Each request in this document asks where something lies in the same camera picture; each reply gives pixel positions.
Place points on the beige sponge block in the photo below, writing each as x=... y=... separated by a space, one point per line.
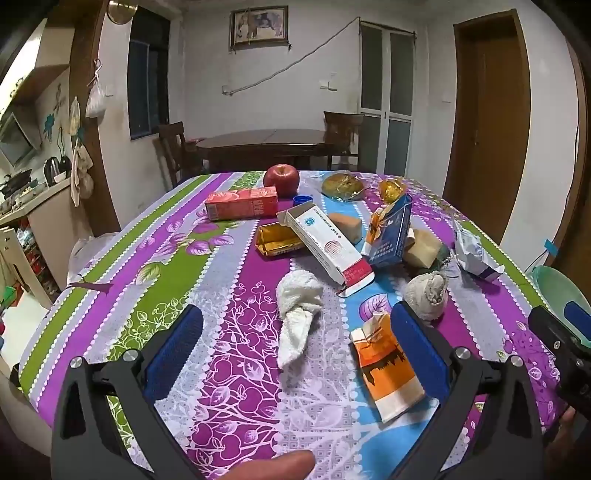
x=422 y=248

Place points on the wall light switch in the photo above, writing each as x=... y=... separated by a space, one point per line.
x=328 y=85

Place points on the white towel cloth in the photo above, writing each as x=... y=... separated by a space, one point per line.
x=298 y=304

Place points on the balled grey rag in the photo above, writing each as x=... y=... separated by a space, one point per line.
x=427 y=295

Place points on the crumpled gold wrapper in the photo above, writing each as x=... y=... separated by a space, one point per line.
x=391 y=189

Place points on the blue tape piece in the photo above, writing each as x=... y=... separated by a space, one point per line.
x=551 y=246

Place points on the blue drink carton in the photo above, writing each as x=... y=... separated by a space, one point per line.
x=390 y=235

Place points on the electric kettle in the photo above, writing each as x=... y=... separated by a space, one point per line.
x=54 y=170

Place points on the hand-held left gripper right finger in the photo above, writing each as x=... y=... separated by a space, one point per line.
x=418 y=350

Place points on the orange white carton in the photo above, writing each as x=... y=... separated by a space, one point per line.
x=385 y=364

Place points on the dark wooden dining table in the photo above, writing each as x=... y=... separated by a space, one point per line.
x=268 y=143

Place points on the dark window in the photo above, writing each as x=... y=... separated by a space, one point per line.
x=147 y=78

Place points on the black wok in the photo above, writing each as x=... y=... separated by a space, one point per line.
x=16 y=182

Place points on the purple green printed tablecloth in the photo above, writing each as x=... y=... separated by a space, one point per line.
x=231 y=323

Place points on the green lined bin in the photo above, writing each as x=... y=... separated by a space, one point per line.
x=551 y=288

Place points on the framed wall picture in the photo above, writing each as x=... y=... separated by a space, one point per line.
x=258 y=25

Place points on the kitchen counter cabinet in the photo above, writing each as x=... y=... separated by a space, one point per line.
x=41 y=217

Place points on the range hood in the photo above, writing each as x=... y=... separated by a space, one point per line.
x=16 y=138

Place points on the person's left hand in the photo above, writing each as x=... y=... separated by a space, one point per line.
x=272 y=466

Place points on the frosted glass double door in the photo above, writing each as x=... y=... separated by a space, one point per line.
x=385 y=92

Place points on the long white cardboard box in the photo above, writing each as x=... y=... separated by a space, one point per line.
x=323 y=242

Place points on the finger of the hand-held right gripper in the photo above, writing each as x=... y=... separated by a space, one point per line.
x=549 y=328
x=578 y=316

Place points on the wooden chair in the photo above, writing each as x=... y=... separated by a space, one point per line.
x=173 y=147
x=341 y=129

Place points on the hanging beige cloth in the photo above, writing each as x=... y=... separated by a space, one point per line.
x=82 y=170

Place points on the gold foil packet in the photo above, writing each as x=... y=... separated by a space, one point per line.
x=277 y=240

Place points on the bun in clear wrapper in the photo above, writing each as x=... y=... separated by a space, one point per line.
x=341 y=184

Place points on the blue bottle cap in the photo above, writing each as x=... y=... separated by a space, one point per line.
x=303 y=200

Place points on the hanging white plastic bag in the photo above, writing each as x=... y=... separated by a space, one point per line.
x=96 y=101

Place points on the person's right hand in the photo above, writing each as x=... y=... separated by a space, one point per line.
x=565 y=422

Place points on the white packet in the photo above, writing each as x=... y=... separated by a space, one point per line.
x=473 y=251

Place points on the red carton box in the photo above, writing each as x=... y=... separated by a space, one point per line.
x=240 y=204

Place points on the red apple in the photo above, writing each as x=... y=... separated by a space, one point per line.
x=281 y=180

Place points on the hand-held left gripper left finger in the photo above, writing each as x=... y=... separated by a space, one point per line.
x=173 y=350

